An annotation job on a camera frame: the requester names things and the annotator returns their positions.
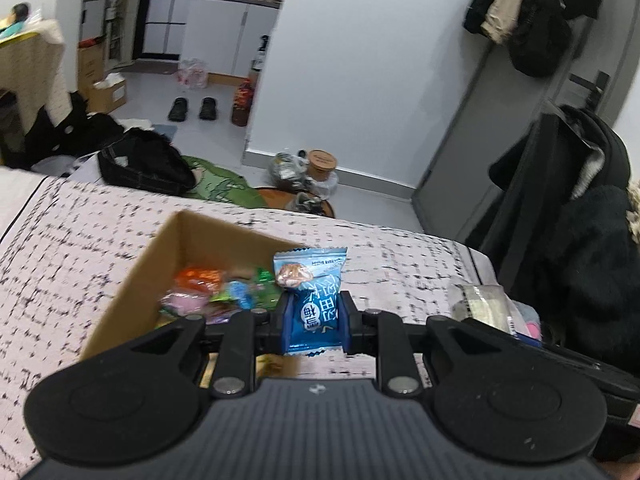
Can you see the grey pink plush toy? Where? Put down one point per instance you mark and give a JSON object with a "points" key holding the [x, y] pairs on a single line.
{"points": [[531, 331]]}

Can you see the hanging dark clothes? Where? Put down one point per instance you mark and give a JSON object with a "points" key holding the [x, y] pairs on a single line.
{"points": [[540, 20]]}

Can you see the black spray bottle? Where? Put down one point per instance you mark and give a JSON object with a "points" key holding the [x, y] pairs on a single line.
{"points": [[261, 55]]}

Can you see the white black printed bedspread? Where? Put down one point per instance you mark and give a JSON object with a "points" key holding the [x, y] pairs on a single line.
{"points": [[75, 240]]}

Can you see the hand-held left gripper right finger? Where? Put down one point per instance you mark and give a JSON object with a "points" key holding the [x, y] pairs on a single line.
{"points": [[345, 320]]}

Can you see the white cabinet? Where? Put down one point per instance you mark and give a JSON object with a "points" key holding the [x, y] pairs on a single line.
{"points": [[220, 35]]}

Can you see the pink wrapped bottle pack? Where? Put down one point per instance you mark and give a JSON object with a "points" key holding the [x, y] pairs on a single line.
{"points": [[192, 75]]}

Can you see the black coat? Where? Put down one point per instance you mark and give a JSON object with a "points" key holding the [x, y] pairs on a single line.
{"points": [[590, 235]]}

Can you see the black clothes pile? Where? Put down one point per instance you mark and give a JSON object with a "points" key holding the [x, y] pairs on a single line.
{"points": [[75, 130]]}

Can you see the black bag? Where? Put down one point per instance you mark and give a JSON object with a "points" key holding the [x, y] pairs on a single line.
{"points": [[145, 160]]}

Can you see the grey door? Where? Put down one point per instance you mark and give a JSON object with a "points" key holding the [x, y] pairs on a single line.
{"points": [[475, 110]]}

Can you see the black framed glass door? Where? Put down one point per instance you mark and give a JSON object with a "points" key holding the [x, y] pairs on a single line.
{"points": [[160, 10]]}

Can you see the green floor mat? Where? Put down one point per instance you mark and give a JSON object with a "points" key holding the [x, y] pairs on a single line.
{"points": [[225, 185]]}

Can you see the blue candy packet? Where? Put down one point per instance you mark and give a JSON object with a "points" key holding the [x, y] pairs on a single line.
{"points": [[312, 310]]}

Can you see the orange round mat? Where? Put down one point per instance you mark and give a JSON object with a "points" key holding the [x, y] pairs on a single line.
{"points": [[272, 200]]}

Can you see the beige dotted cloth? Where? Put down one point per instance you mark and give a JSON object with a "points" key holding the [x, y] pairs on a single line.
{"points": [[35, 65]]}

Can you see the beige woven cloth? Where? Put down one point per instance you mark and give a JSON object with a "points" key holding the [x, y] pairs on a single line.
{"points": [[634, 212]]}

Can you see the brown sauce bottle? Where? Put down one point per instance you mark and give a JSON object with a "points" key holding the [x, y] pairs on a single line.
{"points": [[242, 105]]}

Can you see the brown lidded paper tub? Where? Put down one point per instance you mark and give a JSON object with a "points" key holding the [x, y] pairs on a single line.
{"points": [[321, 165]]}

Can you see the black slipper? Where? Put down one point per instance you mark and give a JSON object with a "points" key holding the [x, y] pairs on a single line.
{"points": [[178, 109], [208, 108]]}

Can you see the clear plastic bag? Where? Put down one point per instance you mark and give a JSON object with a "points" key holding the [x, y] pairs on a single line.
{"points": [[287, 172]]}

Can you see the cardboard box with tissue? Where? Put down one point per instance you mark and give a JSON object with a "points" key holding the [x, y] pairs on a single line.
{"points": [[111, 95]]}

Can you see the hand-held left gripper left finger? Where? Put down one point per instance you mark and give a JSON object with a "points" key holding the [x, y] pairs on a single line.
{"points": [[281, 310]]}

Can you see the tall cardboard box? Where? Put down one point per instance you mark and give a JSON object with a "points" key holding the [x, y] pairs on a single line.
{"points": [[90, 67]]}

